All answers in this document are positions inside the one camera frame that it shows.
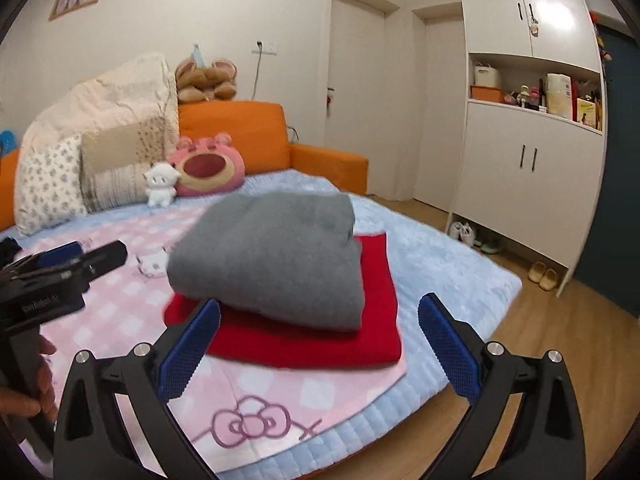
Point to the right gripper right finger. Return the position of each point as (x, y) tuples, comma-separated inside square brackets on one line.
[(546, 440)]

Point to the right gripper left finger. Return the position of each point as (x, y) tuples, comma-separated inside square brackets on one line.
[(152, 375)]

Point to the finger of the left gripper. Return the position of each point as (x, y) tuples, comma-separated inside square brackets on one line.
[(57, 256)]

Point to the grey zip-up sweatshirt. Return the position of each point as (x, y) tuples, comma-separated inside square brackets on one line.
[(287, 256)]

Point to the person's left hand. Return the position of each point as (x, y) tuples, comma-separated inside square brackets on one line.
[(17, 404)]

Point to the black garment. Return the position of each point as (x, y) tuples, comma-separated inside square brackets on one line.
[(9, 249)]

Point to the white floral pillow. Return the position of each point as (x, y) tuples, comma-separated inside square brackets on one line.
[(48, 188)]

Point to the beige patchwork pillow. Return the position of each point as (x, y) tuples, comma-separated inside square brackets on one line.
[(114, 163)]

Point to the pink Hello Kitty blanket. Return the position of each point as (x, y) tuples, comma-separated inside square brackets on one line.
[(179, 306)]

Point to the white sheep plush toy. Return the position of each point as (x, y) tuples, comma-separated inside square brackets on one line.
[(160, 181)]

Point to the yellow slippers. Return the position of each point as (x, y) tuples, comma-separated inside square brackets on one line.
[(543, 276)]

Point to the light blue quilted bedspread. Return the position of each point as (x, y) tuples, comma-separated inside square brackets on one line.
[(254, 422)]

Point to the red folded garment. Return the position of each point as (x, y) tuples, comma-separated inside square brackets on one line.
[(253, 339)]

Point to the pink bear plush pillow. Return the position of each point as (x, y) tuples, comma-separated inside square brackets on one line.
[(207, 166)]

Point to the cream folded duvet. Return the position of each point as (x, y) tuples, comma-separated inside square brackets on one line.
[(140, 89)]

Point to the white sneakers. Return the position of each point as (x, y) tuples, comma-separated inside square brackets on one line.
[(462, 232)]

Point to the brown bear plush toy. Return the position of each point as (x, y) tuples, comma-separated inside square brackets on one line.
[(213, 82)]

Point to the white wardrobe cabinet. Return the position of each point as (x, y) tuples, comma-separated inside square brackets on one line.
[(526, 175)]

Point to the white door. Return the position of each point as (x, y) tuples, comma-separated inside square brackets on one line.
[(354, 117)]

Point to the white paper towel pack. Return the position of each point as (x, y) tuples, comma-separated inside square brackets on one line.
[(559, 95)]

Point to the orange storage box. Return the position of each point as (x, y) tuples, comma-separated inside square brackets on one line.
[(487, 94)]

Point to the white container on shelf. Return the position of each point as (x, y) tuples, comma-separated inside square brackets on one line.
[(486, 76)]

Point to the blue ring cushion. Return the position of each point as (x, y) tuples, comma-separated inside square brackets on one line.
[(7, 142)]

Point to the orange bed frame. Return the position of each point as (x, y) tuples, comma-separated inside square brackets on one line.
[(258, 132)]

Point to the wall socket with cable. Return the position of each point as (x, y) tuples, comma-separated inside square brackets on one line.
[(261, 50)]

